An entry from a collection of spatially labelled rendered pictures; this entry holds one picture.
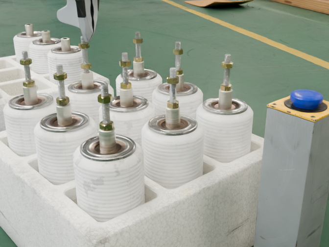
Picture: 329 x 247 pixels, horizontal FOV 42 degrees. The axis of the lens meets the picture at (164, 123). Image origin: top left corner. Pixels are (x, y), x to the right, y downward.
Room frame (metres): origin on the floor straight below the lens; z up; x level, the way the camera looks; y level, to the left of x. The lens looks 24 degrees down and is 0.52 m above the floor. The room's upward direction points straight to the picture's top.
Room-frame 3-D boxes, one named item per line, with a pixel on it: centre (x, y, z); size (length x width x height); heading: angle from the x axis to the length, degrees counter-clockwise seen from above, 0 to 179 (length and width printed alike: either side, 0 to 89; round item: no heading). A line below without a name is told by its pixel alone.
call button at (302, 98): (0.52, -0.18, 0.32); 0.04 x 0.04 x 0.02
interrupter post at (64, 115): (0.61, 0.15, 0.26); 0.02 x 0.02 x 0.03
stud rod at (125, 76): (0.69, 0.06, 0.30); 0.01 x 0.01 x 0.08
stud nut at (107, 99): (0.52, 0.08, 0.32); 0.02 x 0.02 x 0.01; 52
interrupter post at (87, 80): (0.78, 0.15, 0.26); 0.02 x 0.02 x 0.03
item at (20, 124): (0.70, 0.23, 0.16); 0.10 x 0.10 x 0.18
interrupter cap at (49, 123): (0.61, 0.15, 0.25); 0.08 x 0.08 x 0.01
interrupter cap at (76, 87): (0.78, 0.15, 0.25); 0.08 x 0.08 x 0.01
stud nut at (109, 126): (0.52, 0.08, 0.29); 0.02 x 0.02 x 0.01; 52
